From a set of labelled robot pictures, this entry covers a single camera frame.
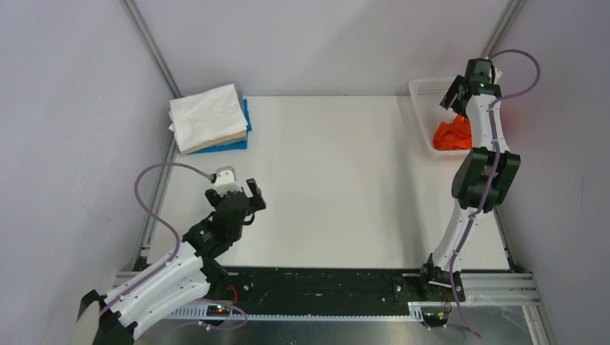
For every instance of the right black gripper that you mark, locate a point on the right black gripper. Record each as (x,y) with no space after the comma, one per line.
(450,96)

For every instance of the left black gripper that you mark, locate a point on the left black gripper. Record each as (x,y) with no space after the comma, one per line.
(257,200)

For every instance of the orange t-shirt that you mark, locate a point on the orange t-shirt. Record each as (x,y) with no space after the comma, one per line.
(454,135)

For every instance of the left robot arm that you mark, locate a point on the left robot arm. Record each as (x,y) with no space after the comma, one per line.
(188,273)

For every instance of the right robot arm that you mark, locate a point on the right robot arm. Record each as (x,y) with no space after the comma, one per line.
(482,180)

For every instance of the white plastic basket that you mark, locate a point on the white plastic basket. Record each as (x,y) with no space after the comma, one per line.
(426,94)

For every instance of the beige folded t-shirt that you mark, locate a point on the beige folded t-shirt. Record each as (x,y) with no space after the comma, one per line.
(229,139)

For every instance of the white folded t-shirt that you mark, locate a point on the white folded t-shirt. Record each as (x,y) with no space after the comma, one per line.
(206,116)

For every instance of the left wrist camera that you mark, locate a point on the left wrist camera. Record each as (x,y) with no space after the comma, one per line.
(225,181)

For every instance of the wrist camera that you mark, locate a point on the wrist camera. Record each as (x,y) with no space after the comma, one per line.
(225,181)
(494,73)

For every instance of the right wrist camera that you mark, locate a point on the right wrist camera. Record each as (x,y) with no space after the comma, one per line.
(494,73)

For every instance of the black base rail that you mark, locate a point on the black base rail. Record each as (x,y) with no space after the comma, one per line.
(322,292)

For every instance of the aluminium frame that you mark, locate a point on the aluminium frame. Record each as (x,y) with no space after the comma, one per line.
(190,271)

